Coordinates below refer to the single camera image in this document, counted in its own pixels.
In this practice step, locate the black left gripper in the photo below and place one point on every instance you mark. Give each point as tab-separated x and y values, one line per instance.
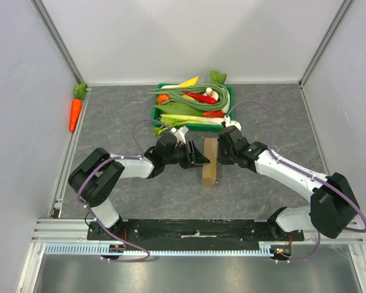
196	159

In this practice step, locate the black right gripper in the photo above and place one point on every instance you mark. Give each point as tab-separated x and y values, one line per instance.
224	151

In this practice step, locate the brown cardboard express box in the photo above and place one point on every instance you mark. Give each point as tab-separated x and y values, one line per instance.
209	172

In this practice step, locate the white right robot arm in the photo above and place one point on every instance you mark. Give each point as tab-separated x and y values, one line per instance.
331	203

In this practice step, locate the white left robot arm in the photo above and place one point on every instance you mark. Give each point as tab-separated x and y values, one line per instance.
94	179

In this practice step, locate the red orange pepper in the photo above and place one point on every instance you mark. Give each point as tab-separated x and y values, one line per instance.
214	114

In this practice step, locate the green celery stalk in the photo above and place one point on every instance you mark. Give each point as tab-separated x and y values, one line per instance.
168	121

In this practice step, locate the green plastic tray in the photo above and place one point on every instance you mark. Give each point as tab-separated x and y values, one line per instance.
197	127

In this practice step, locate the green long beans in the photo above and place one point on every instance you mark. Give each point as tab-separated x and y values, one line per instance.
176	94

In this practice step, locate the green leafy vegetable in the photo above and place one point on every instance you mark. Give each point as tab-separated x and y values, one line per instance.
178	109

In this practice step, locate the red chili pepper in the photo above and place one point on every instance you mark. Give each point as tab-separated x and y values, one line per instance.
201	98

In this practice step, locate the beige toy mushroom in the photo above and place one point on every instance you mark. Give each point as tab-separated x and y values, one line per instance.
212	93

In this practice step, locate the small orange pumpkin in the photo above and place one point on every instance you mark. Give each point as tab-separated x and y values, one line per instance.
163	98

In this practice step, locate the white radish with leaves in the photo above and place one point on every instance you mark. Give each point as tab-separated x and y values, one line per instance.
220	78

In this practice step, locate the yellow corn husk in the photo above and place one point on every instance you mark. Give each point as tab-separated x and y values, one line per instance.
189	83

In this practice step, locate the orange toy carrot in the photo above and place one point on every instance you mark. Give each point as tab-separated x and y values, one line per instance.
79	93

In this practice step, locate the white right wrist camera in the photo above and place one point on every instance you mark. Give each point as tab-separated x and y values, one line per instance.
227	123

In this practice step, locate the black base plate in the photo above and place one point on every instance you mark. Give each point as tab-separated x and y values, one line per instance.
201	234

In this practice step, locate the slotted cable duct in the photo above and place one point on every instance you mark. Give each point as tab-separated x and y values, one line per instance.
111	249

